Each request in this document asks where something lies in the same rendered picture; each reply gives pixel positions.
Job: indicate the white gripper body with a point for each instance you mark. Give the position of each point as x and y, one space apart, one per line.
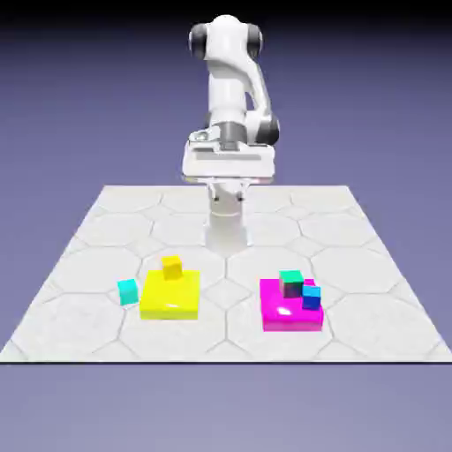
227 164

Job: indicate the small yellow cube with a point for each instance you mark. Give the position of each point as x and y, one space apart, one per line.
172 267

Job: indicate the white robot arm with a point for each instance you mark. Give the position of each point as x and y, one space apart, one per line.
226 88

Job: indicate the large magenta box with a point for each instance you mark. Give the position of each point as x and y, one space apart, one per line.
287 312

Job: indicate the small cyan cube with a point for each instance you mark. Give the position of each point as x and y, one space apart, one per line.
127 292

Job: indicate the small green cube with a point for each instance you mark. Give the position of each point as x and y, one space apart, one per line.
291 282

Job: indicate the small blue cube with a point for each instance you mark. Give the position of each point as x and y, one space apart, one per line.
311 297

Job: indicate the large yellow box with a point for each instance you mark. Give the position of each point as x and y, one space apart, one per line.
171 296

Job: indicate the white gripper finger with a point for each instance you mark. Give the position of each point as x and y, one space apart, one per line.
241 192
214 192

